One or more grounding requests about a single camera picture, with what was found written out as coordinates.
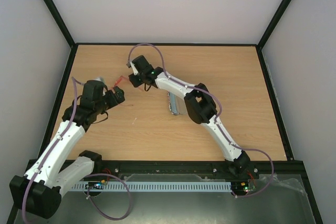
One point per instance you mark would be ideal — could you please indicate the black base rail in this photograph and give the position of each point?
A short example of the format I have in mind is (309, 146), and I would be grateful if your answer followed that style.
(204, 169)

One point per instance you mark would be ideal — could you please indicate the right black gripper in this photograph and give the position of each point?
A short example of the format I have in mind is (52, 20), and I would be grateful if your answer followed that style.
(134, 78)

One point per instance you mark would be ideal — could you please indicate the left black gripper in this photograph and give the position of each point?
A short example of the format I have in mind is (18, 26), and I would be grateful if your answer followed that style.
(114, 101)

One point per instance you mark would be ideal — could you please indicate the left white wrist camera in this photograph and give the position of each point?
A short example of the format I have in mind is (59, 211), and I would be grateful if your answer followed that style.
(101, 80)

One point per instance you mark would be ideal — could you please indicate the light blue slotted cable duct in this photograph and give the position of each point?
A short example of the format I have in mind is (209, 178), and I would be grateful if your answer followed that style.
(208, 187)

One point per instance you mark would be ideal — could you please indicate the red sunglasses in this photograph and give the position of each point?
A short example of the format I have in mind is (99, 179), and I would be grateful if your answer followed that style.
(124, 84)

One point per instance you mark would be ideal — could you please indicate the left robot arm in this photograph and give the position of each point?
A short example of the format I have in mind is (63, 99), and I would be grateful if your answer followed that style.
(40, 190)

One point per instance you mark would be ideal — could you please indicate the flag pattern glasses case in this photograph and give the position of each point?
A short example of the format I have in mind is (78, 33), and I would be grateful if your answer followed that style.
(171, 98)

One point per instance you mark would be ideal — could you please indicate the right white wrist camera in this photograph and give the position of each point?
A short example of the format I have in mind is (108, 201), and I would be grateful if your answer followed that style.
(131, 65)

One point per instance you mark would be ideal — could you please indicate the light blue cleaning cloth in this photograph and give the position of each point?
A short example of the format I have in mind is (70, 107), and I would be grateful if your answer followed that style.
(181, 107)

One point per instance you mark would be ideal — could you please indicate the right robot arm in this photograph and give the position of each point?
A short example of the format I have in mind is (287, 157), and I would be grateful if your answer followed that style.
(200, 106)

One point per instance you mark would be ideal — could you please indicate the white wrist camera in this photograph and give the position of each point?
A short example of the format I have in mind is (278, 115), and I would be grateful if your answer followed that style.
(101, 80)
(131, 65)

